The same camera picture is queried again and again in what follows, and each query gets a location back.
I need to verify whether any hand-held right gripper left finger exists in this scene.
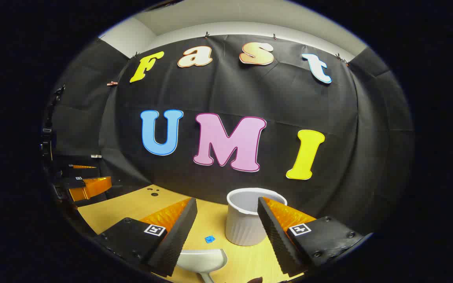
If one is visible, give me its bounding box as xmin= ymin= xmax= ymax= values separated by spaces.
xmin=92 ymin=197 xmax=198 ymax=277

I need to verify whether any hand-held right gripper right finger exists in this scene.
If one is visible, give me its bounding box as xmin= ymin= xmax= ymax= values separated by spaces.
xmin=257 ymin=196 xmax=373 ymax=277

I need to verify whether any white ribbed garbage bin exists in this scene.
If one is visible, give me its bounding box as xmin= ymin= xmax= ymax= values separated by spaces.
xmin=225 ymin=187 xmax=288 ymax=246

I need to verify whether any grey plastic dustpan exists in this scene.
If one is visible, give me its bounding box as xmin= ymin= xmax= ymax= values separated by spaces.
xmin=176 ymin=248 xmax=228 ymax=283

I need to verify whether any wooden desktop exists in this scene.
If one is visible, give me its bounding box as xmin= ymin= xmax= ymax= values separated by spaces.
xmin=77 ymin=184 xmax=317 ymax=283

